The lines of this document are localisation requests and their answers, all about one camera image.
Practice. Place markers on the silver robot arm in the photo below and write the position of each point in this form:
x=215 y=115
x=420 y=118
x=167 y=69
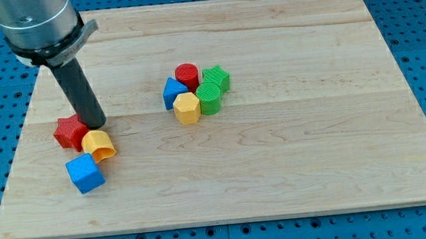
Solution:
x=44 y=32

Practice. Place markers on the green star block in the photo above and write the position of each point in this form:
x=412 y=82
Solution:
x=217 y=76

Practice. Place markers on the blue cube block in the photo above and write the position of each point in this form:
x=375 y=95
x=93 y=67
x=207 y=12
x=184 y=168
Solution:
x=84 y=173

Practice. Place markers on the red star block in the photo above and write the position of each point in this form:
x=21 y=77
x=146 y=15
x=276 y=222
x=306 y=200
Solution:
x=70 y=131

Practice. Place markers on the green cylinder block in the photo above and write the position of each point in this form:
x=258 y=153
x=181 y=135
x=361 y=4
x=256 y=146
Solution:
x=210 y=98

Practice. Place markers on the yellow hexagon block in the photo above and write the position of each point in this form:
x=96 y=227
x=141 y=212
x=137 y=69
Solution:
x=187 y=108

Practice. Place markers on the blue triangle block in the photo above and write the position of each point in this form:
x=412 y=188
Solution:
x=172 y=89

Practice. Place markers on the red cylinder block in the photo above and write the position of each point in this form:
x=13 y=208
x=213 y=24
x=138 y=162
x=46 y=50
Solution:
x=187 y=74

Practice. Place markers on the wooden board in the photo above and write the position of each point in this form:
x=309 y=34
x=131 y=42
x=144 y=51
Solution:
x=318 y=120

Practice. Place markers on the yellow arch block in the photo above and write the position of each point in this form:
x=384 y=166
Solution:
x=99 y=145

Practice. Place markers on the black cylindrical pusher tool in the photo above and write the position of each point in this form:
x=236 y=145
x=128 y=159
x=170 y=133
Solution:
x=79 y=93

